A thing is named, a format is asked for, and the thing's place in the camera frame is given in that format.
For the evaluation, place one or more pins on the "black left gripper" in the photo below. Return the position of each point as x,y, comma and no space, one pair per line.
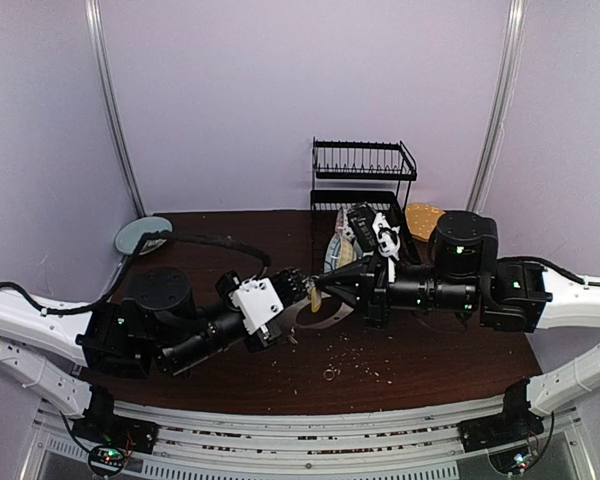
269,336

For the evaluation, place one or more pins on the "black wire dish rack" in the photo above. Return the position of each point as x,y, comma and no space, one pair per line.
345,173

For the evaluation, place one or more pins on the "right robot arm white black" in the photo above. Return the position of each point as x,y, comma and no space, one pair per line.
465,276

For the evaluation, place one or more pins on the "light blue floral plate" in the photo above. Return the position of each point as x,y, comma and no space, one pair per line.
130,235

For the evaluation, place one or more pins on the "small metal keyring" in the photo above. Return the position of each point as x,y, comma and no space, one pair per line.
329,374

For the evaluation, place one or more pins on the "key with yellow tag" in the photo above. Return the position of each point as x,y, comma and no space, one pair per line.
315,297

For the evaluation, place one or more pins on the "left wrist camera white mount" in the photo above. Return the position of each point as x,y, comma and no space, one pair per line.
258,301

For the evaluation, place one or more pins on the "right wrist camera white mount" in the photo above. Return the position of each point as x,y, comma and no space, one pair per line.
388,239

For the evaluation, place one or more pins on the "aluminium frame post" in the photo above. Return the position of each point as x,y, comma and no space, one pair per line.
504,91
98,42

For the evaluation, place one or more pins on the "white blue patterned bowl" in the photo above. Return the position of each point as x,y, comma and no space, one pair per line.
342,226

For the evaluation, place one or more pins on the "yellow dotted plate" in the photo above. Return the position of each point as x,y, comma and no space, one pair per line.
422,219

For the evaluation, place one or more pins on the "left aluminium frame post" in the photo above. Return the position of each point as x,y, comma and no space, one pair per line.
98,42

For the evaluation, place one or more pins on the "aluminium front rail base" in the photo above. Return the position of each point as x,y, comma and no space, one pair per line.
421,443

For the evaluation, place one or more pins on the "right aluminium frame post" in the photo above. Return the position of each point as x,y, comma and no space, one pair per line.
504,91

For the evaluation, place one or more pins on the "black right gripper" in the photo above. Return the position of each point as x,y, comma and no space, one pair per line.
377,289

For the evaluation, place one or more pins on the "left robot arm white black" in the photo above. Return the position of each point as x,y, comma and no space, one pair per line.
156,324

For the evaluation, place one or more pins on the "beige blue patterned bowl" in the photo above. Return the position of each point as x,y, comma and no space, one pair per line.
340,252

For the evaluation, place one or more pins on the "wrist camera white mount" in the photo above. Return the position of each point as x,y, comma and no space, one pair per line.
388,239
258,301

